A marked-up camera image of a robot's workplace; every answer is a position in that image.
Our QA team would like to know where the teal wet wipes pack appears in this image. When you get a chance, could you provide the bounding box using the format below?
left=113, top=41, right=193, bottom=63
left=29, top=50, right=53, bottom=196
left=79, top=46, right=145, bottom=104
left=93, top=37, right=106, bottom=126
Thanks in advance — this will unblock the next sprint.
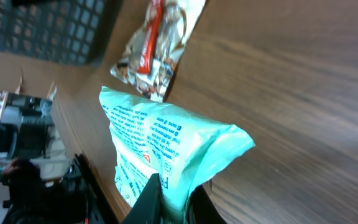
left=99, top=86, right=255, bottom=223

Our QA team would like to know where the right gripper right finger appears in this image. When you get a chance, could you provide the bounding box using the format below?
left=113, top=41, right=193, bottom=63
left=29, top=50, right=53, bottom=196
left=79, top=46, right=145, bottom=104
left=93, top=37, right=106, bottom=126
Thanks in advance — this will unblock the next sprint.
left=187, top=185, right=226, bottom=224

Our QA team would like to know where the white brown snack bag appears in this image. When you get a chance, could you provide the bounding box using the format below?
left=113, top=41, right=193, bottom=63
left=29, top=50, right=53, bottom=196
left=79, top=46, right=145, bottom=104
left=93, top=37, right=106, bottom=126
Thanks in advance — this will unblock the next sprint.
left=110, top=0, right=206, bottom=102

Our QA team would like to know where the seated person in background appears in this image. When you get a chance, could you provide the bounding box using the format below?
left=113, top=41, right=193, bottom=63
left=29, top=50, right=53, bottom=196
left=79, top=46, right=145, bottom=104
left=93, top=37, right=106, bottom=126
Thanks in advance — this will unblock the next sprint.
left=0, top=159, right=86, bottom=224

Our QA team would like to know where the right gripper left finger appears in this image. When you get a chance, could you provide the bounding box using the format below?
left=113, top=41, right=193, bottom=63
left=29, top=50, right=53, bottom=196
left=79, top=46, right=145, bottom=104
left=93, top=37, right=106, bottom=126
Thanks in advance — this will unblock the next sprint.
left=121, top=174, right=162, bottom=224

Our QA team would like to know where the background desk with clutter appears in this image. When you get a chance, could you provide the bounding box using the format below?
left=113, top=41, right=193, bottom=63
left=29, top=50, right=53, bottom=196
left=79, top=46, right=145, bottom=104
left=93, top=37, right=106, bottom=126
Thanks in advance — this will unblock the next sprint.
left=0, top=90, right=70, bottom=179

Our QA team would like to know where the red snack bar wrapper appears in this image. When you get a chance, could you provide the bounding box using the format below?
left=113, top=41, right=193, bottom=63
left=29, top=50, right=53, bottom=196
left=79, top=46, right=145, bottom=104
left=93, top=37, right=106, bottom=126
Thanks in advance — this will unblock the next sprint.
left=137, top=0, right=165, bottom=74

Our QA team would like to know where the grey plastic mesh basket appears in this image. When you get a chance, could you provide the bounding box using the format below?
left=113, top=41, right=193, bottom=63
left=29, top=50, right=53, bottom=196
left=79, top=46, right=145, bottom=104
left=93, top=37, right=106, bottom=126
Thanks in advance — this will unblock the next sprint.
left=0, top=0, right=122, bottom=66

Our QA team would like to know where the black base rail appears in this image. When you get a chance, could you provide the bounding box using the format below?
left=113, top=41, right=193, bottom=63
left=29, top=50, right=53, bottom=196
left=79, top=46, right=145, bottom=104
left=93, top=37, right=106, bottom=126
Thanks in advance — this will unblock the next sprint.
left=71, top=154, right=119, bottom=224

